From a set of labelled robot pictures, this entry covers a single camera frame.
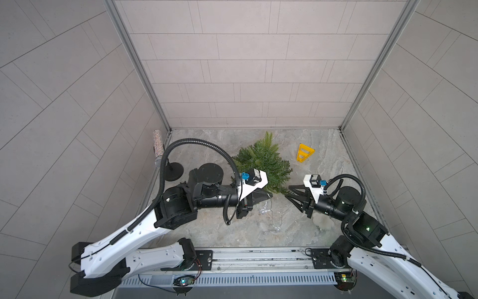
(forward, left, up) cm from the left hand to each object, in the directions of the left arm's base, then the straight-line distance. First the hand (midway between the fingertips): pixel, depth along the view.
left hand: (271, 197), depth 50 cm
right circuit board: (-16, -31, -37) cm, 50 cm away
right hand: (+7, -8, -13) cm, 17 cm away
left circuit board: (-16, +28, -34) cm, 47 cm away
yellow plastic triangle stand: (+43, -26, -36) cm, 62 cm away
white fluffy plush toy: (+4, -26, -33) cm, 42 cm away
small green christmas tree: (+21, 0, -10) cm, 23 cm away
